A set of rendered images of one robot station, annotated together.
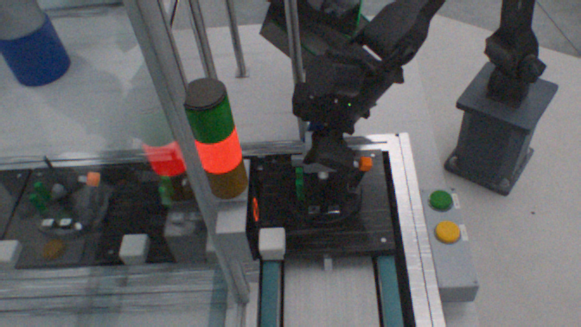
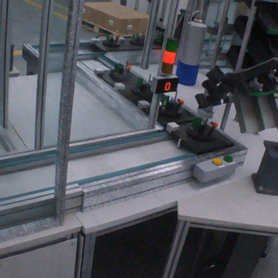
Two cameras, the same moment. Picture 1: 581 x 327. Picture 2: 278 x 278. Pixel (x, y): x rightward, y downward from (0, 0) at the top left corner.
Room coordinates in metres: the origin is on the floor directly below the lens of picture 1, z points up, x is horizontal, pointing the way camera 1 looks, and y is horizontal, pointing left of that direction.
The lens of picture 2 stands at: (-0.83, -1.08, 1.85)
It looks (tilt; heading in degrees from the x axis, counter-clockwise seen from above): 29 degrees down; 45
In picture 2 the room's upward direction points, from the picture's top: 10 degrees clockwise
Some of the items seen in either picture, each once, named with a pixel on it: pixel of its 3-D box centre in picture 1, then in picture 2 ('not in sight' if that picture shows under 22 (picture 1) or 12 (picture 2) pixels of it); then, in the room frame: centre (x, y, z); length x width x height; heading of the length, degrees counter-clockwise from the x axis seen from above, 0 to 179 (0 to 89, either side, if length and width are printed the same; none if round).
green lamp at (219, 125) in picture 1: (208, 112); (171, 45); (0.43, 0.08, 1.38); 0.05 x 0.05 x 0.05
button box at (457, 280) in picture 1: (444, 241); (215, 168); (0.50, -0.26, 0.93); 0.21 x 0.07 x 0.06; 174
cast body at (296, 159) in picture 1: (315, 150); (205, 108); (0.61, -0.04, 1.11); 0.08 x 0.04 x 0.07; 84
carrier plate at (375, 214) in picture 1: (325, 201); (200, 136); (0.61, -0.06, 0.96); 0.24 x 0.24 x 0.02; 84
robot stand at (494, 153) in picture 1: (497, 129); (275, 168); (0.73, -0.43, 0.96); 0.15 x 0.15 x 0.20; 47
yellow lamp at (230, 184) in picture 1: (225, 171); (167, 66); (0.43, 0.08, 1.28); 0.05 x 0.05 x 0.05
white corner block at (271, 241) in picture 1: (272, 244); (172, 128); (0.52, 0.05, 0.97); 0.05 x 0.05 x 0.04; 84
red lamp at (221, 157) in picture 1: (217, 144); (169, 56); (0.43, 0.08, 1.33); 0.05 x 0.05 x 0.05
